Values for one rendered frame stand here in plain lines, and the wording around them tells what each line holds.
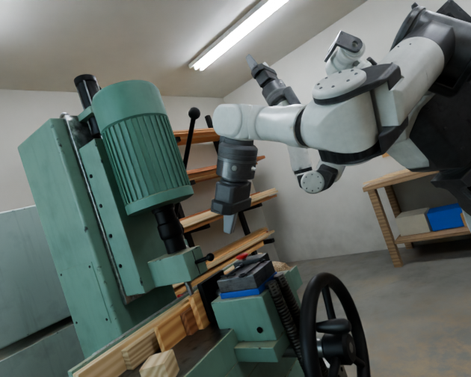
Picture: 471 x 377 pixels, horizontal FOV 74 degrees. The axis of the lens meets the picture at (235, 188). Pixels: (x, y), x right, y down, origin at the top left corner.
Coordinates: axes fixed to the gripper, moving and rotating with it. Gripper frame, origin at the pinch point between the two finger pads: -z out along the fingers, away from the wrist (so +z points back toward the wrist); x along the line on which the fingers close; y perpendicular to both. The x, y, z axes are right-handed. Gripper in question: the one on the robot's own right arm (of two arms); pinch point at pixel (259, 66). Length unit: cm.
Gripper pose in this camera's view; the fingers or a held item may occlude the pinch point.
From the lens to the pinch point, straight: 126.8
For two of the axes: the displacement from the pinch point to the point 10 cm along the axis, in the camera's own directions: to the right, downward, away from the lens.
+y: -6.6, 5.1, 5.5
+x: -6.3, 0.3, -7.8
